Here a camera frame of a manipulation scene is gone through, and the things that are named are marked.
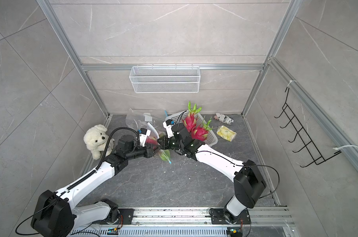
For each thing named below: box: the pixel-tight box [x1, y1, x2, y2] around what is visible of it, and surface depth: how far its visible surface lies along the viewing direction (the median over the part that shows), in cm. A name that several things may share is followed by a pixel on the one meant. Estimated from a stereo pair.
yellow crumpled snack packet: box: [216, 125, 237, 142], surface depth 107 cm
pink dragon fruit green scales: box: [182, 101, 202, 133], surface depth 105 cm
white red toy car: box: [213, 113, 235, 125], surface depth 116 cm
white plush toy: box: [83, 124, 115, 160], surface depth 87 cm
